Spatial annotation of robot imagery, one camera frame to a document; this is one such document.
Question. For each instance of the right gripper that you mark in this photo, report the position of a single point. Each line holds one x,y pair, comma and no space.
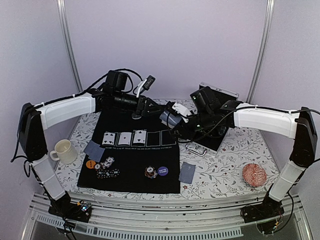
186,133

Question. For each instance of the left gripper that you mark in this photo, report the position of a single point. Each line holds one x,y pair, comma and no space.
143,108

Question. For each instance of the clear acrylic dealer button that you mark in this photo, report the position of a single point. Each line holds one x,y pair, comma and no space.
136,116

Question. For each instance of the two of clubs card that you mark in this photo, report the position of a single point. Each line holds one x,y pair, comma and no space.
139,137

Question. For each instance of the ace of diamonds card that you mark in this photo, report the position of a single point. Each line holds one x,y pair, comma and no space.
124,138

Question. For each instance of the dealt blue card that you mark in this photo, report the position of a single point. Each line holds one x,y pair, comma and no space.
187,172
96,153
91,148

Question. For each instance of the four of clubs card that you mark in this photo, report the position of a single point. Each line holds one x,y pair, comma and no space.
109,138

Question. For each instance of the purple small blind button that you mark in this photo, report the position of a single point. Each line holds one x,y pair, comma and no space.
162,171

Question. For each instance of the orange black poker chip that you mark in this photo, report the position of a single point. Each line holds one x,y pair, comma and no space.
150,172

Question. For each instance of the black white chip stack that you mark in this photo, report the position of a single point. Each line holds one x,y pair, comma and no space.
104,169

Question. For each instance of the orange big blind button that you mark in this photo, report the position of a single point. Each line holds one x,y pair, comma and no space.
90,164

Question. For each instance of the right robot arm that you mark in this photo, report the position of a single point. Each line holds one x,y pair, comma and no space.
293,124

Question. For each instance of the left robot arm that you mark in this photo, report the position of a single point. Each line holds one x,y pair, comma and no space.
35,119

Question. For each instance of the aluminium poker chip case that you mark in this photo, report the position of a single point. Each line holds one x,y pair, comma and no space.
215,140

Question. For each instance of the black poker playing mat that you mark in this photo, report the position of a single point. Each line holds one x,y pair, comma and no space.
159,150

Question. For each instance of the cream ceramic mug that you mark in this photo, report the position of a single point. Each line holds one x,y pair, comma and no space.
64,152

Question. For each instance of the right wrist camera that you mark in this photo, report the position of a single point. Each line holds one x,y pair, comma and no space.
182,111

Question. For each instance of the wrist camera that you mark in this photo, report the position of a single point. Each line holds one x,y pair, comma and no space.
145,85
182,111

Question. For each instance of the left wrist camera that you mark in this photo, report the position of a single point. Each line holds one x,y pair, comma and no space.
145,85

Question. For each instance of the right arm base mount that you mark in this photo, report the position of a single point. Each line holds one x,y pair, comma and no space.
269,208

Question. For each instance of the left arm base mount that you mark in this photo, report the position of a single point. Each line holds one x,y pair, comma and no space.
80,211

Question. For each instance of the left aluminium frame post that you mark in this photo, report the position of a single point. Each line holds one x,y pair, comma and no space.
61,7

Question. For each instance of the aluminium frame post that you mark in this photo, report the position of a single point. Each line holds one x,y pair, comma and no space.
270,4
61,7

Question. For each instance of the right aluminium frame post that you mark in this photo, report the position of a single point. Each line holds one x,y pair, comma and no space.
270,4

